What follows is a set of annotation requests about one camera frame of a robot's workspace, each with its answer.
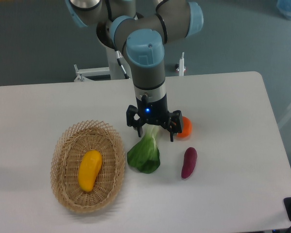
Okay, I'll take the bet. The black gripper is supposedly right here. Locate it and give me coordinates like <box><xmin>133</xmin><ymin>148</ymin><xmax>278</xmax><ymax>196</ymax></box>
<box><xmin>126</xmin><ymin>94</ymin><xmax>183</xmax><ymax>142</ymax></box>

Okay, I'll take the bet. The yellow mango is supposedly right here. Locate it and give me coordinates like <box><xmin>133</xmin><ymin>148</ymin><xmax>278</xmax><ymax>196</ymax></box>
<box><xmin>78</xmin><ymin>150</ymin><xmax>102</xmax><ymax>192</ymax></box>

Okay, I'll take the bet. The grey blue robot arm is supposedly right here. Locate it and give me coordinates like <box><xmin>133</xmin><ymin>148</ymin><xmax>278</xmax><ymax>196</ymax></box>
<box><xmin>66</xmin><ymin>0</ymin><xmax>204</xmax><ymax>136</ymax></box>

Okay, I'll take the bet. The woven wicker basket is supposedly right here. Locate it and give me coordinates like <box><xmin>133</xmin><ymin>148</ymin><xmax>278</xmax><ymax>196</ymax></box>
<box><xmin>50</xmin><ymin>120</ymin><xmax>126</xmax><ymax>213</ymax></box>

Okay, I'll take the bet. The orange tangerine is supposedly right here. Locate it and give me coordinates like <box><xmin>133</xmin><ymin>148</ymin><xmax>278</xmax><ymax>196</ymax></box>
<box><xmin>177</xmin><ymin>116</ymin><xmax>193</xmax><ymax>138</ymax></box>

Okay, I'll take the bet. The green bok choy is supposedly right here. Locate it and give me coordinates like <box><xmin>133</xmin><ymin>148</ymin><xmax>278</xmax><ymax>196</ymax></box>
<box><xmin>127</xmin><ymin>125</ymin><xmax>161</xmax><ymax>174</ymax></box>

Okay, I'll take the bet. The purple sweet potato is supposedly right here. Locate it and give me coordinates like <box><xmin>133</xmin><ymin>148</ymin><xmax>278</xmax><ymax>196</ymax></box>
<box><xmin>181</xmin><ymin>147</ymin><xmax>198</xmax><ymax>179</ymax></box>

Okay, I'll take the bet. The white robot stand frame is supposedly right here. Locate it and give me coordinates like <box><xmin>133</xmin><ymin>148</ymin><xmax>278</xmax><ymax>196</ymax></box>
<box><xmin>73</xmin><ymin>51</ymin><xmax>186</xmax><ymax>82</ymax></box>

